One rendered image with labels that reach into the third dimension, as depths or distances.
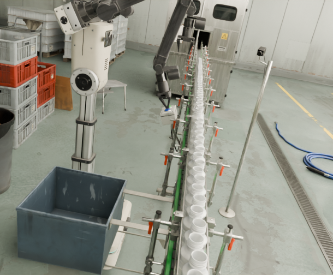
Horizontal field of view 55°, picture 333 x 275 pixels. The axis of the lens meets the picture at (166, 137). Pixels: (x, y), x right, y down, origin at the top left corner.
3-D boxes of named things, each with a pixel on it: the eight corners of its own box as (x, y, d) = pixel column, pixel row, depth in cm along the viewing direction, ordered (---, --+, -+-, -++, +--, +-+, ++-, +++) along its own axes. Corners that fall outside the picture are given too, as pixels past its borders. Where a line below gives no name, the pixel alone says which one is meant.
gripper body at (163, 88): (171, 91, 178) (168, 78, 176) (169, 95, 169) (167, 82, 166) (160, 93, 179) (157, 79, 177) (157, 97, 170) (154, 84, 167)
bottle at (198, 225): (173, 264, 87) (184, 215, 81) (193, 262, 89) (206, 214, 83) (180, 282, 82) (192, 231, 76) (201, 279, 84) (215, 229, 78)
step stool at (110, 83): (102, 99, 542) (105, 75, 526) (126, 110, 507) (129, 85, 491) (79, 101, 508) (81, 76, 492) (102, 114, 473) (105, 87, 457)
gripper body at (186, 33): (177, 37, 195) (179, 25, 192) (194, 40, 195) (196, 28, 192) (177, 39, 189) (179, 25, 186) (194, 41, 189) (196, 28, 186)
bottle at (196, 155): (197, 197, 121) (207, 159, 115) (182, 195, 121) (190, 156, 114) (196, 189, 126) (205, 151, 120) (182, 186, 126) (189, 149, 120)
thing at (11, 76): (16, 88, 308) (15, 65, 300) (-28, 81, 305) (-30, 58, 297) (38, 75, 365) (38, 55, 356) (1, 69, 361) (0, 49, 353)
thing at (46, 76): (37, 91, 380) (37, 73, 372) (3, 85, 380) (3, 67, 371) (56, 80, 437) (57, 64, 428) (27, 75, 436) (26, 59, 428)
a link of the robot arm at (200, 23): (189, 5, 189) (188, 5, 181) (208, 9, 189) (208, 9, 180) (185, 26, 194) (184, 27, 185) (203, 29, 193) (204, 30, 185)
